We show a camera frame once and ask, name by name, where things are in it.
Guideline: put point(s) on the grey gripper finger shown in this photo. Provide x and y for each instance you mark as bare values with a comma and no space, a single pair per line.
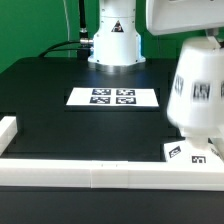
212,34

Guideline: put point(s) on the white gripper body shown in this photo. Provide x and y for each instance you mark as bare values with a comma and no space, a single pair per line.
175,16

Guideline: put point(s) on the white lamp shade cone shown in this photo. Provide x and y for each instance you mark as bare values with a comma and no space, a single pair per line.
196,103

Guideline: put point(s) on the white lamp base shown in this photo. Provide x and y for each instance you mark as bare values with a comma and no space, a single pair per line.
192,150

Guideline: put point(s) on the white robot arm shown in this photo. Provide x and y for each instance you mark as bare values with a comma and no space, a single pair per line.
117,44

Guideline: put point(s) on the white marker sheet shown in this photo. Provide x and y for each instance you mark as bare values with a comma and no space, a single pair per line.
81,96

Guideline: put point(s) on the white left fence wall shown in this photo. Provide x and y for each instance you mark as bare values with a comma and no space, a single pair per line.
8,130

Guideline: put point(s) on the white fence wall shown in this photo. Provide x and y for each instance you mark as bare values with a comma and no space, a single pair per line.
8,130
110,174

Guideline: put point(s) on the white front fence wall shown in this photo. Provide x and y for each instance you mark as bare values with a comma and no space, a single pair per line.
110,174

